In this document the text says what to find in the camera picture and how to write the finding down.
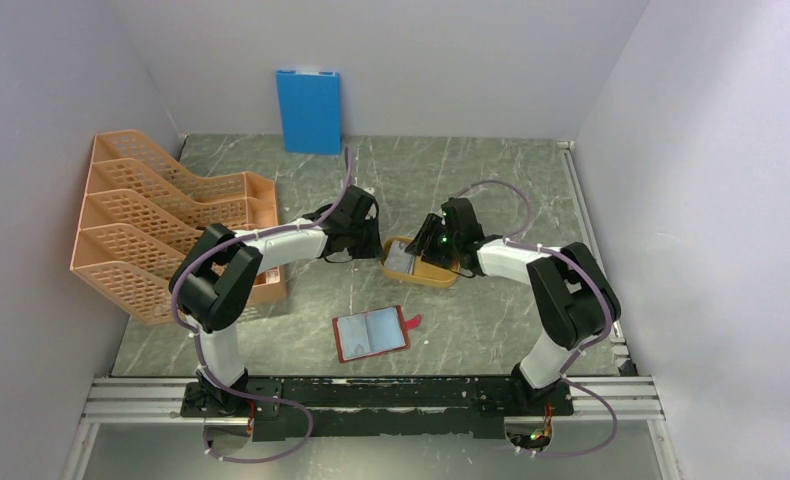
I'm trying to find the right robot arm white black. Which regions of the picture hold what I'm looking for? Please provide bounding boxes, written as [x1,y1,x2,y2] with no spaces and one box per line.
[405,198,621,414]

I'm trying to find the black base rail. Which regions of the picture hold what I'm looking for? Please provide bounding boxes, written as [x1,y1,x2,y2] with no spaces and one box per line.
[179,375,574,441]

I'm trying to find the yellow oval tray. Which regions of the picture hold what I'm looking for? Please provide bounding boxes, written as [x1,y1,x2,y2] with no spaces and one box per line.
[380,236,458,288]

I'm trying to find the red leather card holder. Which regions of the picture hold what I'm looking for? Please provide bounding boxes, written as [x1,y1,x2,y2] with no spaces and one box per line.
[332,305,423,363]

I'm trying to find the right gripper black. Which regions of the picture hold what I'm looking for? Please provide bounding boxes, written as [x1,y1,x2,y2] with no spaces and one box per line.
[405,213,460,269]

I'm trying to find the orange mesh file organizer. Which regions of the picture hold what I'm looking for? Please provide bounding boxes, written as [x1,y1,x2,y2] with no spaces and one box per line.
[70,130,278,325]

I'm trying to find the silver VIP credit card stack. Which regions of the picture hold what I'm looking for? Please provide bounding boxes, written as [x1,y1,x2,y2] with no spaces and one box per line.
[384,240,416,275]

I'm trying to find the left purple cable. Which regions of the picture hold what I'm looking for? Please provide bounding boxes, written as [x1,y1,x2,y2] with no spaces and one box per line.
[169,145,357,412]

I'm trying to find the blue folder against wall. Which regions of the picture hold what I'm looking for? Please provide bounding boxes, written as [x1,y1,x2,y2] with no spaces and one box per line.
[275,70,341,155]

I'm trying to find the aluminium frame rail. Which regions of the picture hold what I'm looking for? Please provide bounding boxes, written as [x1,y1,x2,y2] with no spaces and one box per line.
[557,140,635,376]

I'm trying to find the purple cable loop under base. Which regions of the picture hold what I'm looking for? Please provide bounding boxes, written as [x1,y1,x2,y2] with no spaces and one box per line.
[201,397,315,464]

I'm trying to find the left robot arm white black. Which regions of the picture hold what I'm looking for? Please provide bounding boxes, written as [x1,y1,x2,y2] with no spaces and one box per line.
[168,185,382,416]

